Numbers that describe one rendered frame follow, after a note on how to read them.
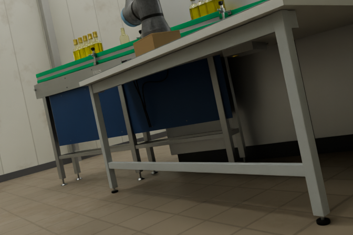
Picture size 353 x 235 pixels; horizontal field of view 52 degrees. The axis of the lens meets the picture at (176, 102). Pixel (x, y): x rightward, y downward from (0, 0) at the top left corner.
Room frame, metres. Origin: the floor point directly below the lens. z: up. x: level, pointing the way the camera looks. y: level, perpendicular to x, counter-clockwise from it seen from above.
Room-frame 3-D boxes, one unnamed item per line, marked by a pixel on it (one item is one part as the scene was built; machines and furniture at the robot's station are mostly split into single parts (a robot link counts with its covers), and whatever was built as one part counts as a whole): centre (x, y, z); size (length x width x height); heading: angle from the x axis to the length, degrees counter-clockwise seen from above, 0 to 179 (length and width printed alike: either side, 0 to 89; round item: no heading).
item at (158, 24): (1.80, 0.03, 0.88); 0.15 x 0.15 x 0.10
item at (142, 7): (1.80, 0.04, 1.00); 0.13 x 0.12 x 0.14; 36
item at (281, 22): (1.79, 0.04, 0.36); 1.51 x 0.09 x 0.71; 38
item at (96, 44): (2.85, 0.52, 1.02); 0.06 x 0.06 x 0.28; 57
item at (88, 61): (2.61, 0.38, 0.93); 1.75 x 0.01 x 0.08; 57
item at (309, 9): (2.21, -0.49, 0.73); 1.58 x 1.52 x 0.04; 38
